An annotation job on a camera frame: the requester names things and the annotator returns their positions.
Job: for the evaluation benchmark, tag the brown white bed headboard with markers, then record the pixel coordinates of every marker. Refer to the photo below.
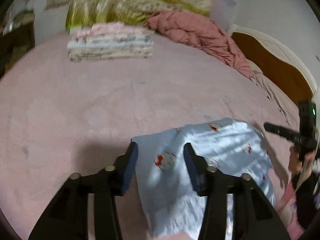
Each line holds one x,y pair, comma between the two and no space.
275,65

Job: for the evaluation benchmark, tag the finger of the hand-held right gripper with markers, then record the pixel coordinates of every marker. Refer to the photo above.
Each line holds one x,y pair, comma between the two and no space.
280,130

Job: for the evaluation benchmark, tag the tree print curtain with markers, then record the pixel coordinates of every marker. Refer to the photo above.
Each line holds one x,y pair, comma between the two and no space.
137,0

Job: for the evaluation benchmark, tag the person's dark clothing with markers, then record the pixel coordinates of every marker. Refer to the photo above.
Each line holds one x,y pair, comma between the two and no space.
307,197

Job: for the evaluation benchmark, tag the cream folded garment blue print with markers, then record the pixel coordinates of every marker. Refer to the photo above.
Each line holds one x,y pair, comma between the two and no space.
112,39

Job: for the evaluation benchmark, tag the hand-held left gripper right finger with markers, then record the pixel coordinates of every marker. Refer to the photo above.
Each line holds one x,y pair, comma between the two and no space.
190,165

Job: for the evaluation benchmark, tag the person's right hand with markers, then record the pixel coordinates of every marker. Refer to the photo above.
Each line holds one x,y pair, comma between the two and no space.
296,160

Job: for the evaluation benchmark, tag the brown wooden desk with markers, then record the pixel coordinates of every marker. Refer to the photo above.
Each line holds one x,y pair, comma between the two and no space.
15,42

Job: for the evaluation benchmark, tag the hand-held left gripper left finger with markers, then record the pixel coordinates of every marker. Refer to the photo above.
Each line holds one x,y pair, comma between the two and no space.
132,165

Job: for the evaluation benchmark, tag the pink quilted blanket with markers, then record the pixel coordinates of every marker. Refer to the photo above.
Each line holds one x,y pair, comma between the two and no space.
195,30

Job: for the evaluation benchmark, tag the person's pink clothing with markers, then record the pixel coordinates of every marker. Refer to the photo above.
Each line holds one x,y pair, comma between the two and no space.
287,205

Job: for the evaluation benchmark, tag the light blue printed pants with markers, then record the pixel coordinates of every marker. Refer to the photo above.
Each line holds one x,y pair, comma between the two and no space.
225,142

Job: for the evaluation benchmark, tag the light blue folded garment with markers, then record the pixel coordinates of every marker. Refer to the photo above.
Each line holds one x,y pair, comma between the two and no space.
100,45

